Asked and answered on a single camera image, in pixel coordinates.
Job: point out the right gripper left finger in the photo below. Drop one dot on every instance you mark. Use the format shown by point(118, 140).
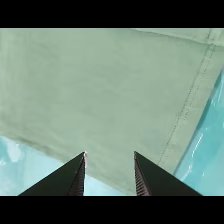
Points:
point(63, 181)

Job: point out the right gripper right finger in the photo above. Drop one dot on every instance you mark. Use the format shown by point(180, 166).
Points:
point(156, 181)

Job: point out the pale green T-shirt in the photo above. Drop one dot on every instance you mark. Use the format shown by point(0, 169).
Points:
point(100, 93)

